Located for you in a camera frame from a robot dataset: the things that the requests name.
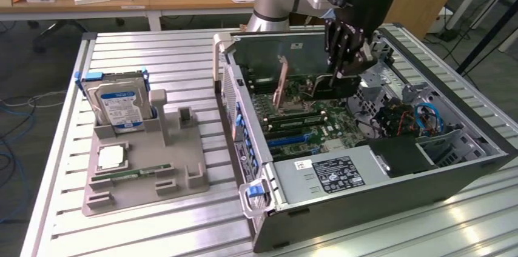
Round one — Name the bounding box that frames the blue data wire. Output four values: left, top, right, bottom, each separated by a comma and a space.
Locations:
413, 102, 445, 136

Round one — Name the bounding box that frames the black stand pole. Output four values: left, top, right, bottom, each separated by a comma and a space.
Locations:
455, 0, 518, 76

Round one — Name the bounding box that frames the silver CPU chip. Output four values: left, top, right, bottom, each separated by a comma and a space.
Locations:
96, 147, 125, 170

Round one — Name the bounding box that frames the black plastic air shroud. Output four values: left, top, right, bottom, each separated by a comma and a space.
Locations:
369, 135, 439, 178

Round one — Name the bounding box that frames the metal disk bay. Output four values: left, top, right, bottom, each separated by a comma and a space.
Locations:
416, 128, 488, 167

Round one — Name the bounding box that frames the CPU socket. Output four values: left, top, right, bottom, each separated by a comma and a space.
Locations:
279, 99, 315, 115

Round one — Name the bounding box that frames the green motherboard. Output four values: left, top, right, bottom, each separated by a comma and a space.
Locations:
241, 68, 367, 161

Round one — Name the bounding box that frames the open black PC case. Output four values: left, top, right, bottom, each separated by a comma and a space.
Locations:
212, 23, 511, 253

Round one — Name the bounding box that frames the black chair base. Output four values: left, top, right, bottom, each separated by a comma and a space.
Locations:
30, 20, 89, 54

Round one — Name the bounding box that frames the grey parts rack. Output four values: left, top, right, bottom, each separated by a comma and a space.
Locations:
81, 88, 210, 218

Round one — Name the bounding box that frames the black graphics card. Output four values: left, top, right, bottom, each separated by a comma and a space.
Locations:
271, 55, 361, 110

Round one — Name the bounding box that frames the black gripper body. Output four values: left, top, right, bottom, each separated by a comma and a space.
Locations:
333, 0, 397, 39

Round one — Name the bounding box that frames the hard disk in blue caddy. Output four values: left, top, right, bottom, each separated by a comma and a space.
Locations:
72, 70, 157, 134

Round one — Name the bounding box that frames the green RAM stick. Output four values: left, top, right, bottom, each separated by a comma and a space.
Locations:
90, 163, 173, 182

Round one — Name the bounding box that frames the blue expansion slot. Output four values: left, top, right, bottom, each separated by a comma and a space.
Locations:
264, 134, 309, 148

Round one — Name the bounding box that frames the grey power supply unit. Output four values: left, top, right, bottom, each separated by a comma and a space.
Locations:
268, 144, 392, 206

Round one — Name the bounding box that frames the installed black RAM stick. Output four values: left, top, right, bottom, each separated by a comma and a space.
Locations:
265, 116, 325, 131

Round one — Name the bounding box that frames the red and black wire bundle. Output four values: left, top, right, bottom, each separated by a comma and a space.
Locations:
375, 102, 417, 137

